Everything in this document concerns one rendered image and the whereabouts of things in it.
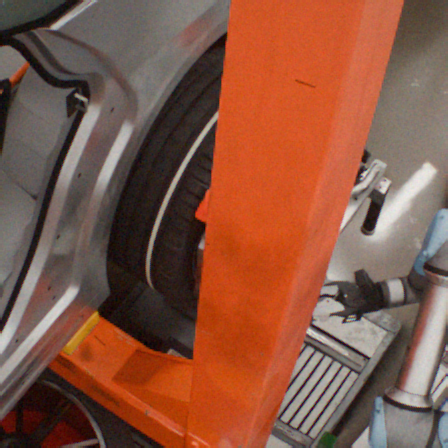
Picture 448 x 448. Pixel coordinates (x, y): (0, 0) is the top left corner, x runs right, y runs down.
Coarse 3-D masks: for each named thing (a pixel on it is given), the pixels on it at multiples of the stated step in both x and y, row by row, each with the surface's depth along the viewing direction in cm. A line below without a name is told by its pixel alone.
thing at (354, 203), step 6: (384, 168) 225; (378, 180) 225; (372, 186) 221; (366, 192) 219; (354, 198) 218; (360, 198) 218; (348, 204) 217; (354, 204) 217; (360, 204) 218; (348, 210) 216; (354, 210) 216; (348, 216) 215; (348, 222) 216; (342, 228) 213
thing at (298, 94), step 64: (256, 0) 97; (320, 0) 91; (384, 0) 95; (256, 64) 105; (320, 64) 98; (384, 64) 112; (256, 128) 113; (320, 128) 106; (256, 192) 123; (320, 192) 116; (256, 256) 134; (320, 256) 141; (256, 320) 147; (192, 384) 182; (256, 384) 165
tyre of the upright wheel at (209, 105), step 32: (192, 96) 207; (160, 128) 205; (192, 128) 204; (160, 160) 204; (192, 160) 202; (128, 192) 208; (160, 192) 205; (192, 192) 202; (128, 224) 212; (160, 224) 207; (192, 224) 205; (128, 256) 220; (160, 256) 211; (160, 288) 222; (192, 288) 231
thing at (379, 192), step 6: (360, 168) 228; (366, 168) 228; (360, 174) 226; (360, 180) 226; (384, 180) 226; (378, 186) 225; (384, 186) 225; (372, 192) 226; (378, 192) 225; (384, 192) 224; (372, 198) 228; (378, 198) 226
